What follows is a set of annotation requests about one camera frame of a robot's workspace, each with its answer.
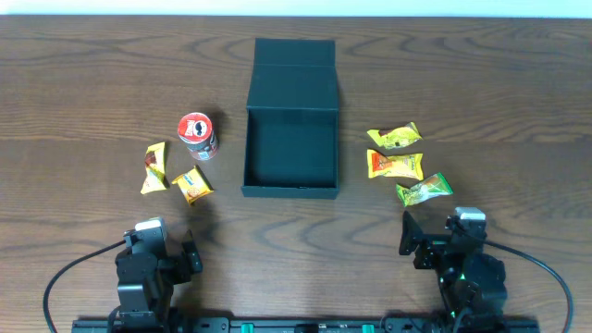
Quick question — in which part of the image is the orange biscuit packet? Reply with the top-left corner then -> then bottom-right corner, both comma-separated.
172,166 -> 214,205

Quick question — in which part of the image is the yellow brown snack packet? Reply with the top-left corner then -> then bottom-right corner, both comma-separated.
141,142 -> 167,194

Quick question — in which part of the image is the red Pringles can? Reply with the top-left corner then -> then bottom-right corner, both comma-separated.
178,112 -> 218,161

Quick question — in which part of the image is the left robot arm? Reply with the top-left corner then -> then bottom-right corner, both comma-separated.
116,227 -> 203,332

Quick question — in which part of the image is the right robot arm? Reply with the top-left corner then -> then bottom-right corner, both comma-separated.
399,207 -> 508,332

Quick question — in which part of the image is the green yellow snack packet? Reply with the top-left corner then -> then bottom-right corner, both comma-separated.
396,173 -> 453,207

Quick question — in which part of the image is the yellow peanut butter packet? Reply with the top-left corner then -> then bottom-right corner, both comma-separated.
366,149 -> 424,180

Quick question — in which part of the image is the yellow chocolate snack packet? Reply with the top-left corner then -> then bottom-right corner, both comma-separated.
367,122 -> 422,150

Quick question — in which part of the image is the dark green open box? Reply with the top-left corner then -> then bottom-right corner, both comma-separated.
241,38 -> 339,200

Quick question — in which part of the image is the black mounting rail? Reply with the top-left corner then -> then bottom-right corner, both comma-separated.
71,317 -> 541,333

